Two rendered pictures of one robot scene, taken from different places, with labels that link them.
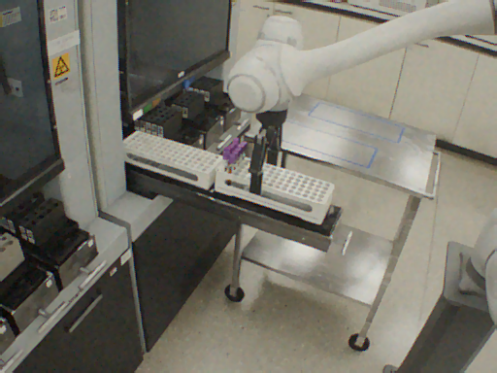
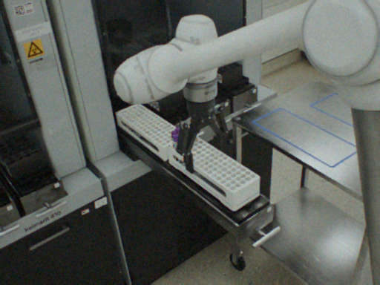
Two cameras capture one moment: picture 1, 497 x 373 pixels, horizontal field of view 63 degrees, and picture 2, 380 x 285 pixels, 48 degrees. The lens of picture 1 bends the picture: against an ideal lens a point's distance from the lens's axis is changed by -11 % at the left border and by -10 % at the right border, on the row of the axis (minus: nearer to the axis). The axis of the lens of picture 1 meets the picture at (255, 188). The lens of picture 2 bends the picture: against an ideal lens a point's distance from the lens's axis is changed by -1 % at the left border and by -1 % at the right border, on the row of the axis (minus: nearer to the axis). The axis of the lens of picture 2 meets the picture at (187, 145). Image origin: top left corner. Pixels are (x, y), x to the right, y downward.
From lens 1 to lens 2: 0.58 m
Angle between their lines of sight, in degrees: 29
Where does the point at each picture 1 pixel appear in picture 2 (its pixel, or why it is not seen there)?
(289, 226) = (211, 206)
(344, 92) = not seen: outside the picture
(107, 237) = (82, 183)
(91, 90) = (71, 69)
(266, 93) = (131, 89)
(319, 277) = (303, 268)
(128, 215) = (108, 170)
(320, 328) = not seen: outside the picture
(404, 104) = not seen: outside the picture
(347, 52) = (199, 56)
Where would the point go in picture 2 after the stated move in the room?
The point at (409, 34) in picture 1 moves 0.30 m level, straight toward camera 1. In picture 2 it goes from (270, 35) to (136, 92)
